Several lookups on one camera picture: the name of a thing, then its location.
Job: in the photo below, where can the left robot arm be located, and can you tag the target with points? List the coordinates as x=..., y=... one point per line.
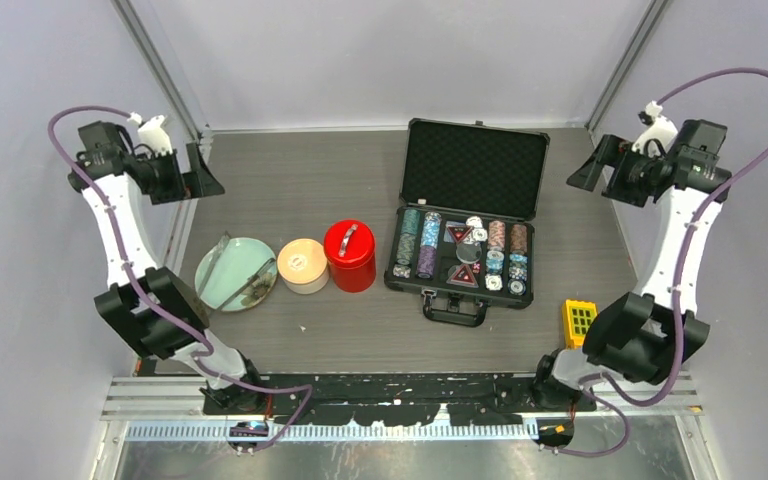
x=154, y=311

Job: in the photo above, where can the black poker chip case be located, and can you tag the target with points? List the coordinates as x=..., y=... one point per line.
x=463, y=239

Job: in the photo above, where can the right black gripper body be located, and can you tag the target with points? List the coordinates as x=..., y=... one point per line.
x=629, y=180

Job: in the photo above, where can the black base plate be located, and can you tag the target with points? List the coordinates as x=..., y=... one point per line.
x=471, y=399

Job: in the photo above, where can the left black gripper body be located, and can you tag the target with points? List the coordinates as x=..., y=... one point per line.
x=165, y=180

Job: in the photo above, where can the yellow toy block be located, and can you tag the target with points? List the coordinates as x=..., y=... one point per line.
x=576, y=317

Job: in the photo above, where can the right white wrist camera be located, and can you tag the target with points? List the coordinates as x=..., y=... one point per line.
x=658, y=134

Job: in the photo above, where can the round metal tin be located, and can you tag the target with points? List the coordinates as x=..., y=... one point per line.
x=305, y=280

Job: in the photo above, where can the red round lid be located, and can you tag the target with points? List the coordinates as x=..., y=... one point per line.
x=349, y=243

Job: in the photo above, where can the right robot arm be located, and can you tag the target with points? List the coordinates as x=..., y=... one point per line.
x=654, y=328

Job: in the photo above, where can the red cylindrical container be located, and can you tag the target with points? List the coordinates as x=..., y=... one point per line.
x=354, y=280

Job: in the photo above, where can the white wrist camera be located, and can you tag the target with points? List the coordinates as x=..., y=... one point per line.
x=658, y=134
x=151, y=132

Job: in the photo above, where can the cream round lid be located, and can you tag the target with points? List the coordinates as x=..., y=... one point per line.
x=302, y=252

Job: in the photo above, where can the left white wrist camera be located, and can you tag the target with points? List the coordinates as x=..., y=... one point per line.
x=151, y=132

